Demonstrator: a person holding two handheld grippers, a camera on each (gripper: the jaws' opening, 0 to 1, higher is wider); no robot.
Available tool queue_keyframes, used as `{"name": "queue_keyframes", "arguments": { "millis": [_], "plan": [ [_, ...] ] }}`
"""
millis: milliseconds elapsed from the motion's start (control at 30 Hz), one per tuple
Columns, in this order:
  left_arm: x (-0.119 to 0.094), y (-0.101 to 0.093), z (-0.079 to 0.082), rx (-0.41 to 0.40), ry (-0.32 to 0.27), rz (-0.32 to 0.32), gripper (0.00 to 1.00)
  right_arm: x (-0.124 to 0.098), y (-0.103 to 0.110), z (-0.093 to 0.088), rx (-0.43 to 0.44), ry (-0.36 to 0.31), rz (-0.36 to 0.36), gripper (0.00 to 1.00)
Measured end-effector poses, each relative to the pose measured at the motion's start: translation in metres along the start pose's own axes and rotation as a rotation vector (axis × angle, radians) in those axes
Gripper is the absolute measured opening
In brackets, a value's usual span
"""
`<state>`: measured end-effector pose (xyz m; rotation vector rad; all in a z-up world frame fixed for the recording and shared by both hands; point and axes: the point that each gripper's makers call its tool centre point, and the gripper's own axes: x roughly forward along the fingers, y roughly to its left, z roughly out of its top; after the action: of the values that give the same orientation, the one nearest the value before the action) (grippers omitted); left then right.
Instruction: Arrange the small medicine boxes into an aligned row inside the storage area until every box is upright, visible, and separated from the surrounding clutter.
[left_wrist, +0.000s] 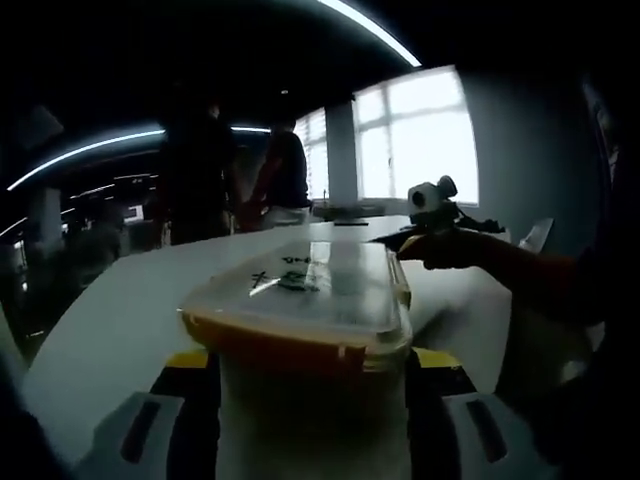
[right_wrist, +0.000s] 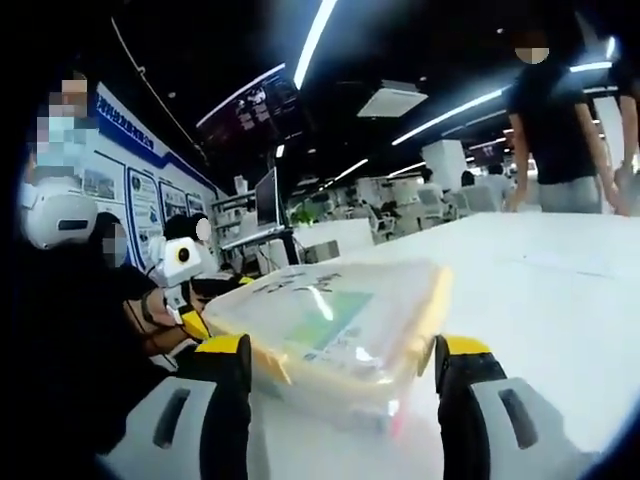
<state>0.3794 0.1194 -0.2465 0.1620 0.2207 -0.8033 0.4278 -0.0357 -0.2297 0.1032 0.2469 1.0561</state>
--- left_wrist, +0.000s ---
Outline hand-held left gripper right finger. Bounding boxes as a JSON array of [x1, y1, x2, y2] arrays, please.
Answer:
[[408, 348, 559, 480]]

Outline window with blinds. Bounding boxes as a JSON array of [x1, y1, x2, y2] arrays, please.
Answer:
[[298, 107, 329, 201]]

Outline ceiling air vent panel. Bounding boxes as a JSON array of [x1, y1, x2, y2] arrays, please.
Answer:
[[19, 104, 65, 147]]

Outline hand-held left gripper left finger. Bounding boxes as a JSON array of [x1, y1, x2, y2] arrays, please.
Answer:
[[73, 351, 224, 480]]

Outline clear plastic bag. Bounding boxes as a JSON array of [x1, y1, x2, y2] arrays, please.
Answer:
[[518, 217, 556, 251]]

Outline large bright window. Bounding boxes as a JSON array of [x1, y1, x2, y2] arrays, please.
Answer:
[[352, 64, 480, 206]]

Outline person's right hand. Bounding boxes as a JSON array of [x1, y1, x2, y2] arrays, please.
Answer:
[[422, 234, 501, 272]]

